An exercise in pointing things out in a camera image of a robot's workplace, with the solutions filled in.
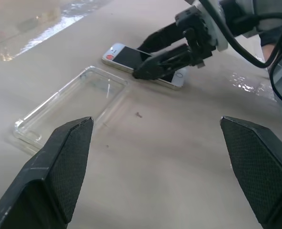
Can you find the white smartphone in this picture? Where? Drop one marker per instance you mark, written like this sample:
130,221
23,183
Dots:
126,56

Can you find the clear plastic phone case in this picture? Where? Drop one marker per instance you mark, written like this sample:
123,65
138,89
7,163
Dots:
64,105

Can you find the person in blue shorts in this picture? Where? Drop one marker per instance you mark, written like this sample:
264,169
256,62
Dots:
270,51

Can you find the tiny dark screw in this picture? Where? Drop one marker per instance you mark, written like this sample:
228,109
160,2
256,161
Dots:
138,115

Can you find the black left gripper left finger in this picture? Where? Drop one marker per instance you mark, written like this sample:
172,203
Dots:
48,171

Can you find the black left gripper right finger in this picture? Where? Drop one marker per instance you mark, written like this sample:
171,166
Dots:
260,167

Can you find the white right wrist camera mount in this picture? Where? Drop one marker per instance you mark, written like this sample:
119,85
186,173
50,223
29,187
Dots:
217,28

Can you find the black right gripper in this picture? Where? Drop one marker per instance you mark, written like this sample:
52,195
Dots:
198,35

